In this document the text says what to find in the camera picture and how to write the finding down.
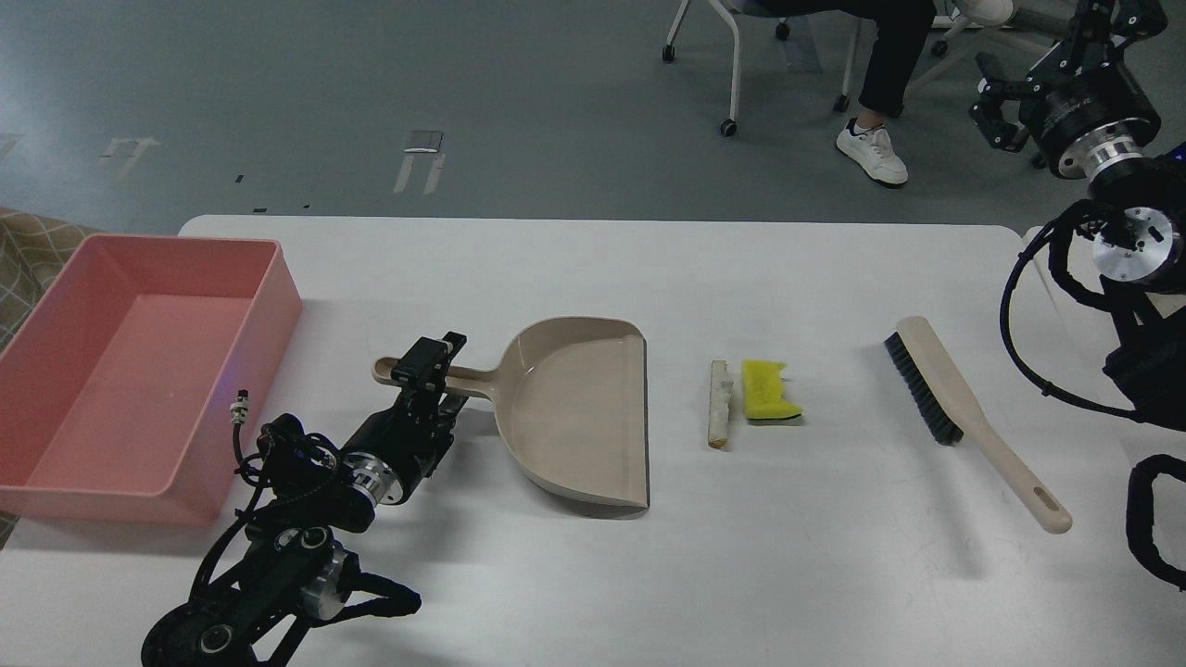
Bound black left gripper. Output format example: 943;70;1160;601
342;331;468;506

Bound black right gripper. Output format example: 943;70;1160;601
969;1;1162;179

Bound beige plastic dustpan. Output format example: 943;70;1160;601
374;317;650;510

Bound yellow sponge piece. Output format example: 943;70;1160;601
741;358;803;423

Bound beige hand brush black bristles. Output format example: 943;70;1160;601
884;315;1073;535

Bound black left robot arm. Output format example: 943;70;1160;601
141;331;466;666

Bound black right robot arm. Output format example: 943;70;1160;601
967;1;1185;432

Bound pink plastic bin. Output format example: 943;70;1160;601
1;233;302;526

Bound seated person leg white shoe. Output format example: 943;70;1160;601
759;1;936;188

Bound beige patterned cloth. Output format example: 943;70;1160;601
1;208;100;347

